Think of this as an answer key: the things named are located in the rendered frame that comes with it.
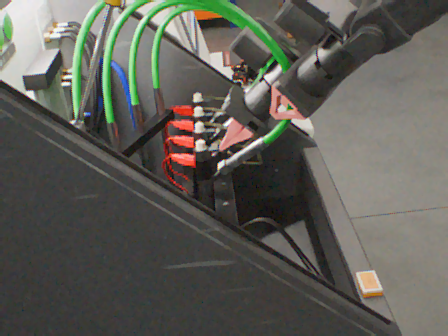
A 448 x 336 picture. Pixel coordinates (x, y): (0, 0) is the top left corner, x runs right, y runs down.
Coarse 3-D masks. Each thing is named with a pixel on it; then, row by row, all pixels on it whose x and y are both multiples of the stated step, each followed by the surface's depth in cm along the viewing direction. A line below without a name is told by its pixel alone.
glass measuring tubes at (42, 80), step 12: (36, 60) 112; (48, 60) 112; (60, 60) 117; (24, 72) 107; (36, 72) 106; (48, 72) 108; (24, 84) 106; (36, 84) 106; (48, 84) 107; (60, 84) 119; (36, 96) 109; (48, 96) 109; (60, 96) 119; (48, 108) 109; (60, 108) 117
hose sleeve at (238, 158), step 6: (252, 144) 99; (258, 144) 99; (264, 144) 98; (246, 150) 100; (252, 150) 100; (258, 150) 99; (234, 156) 101; (240, 156) 101; (246, 156) 100; (228, 162) 102; (234, 162) 102; (240, 162) 101
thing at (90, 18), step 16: (208, 0) 91; (224, 0) 90; (96, 16) 98; (240, 16) 90; (80, 32) 100; (256, 32) 91; (80, 48) 102; (272, 48) 91; (80, 64) 103; (288, 64) 92; (80, 80) 105; (80, 96) 107
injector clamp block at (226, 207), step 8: (216, 160) 140; (216, 168) 136; (224, 176) 133; (216, 184) 130; (224, 184) 129; (200, 192) 128; (216, 192) 127; (224, 192) 127; (232, 192) 126; (200, 200) 125; (216, 200) 124; (224, 200) 124; (232, 200) 124; (216, 208) 122; (224, 208) 121; (232, 208) 121; (224, 216) 119; (232, 216) 118
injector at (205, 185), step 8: (200, 152) 111; (208, 152) 112; (200, 160) 112; (208, 160) 113; (200, 168) 113; (208, 168) 113; (200, 176) 114; (208, 176) 114; (216, 176) 114; (200, 184) 115; (208, 184) 115; (208, 192) 116; (208, 200) 116
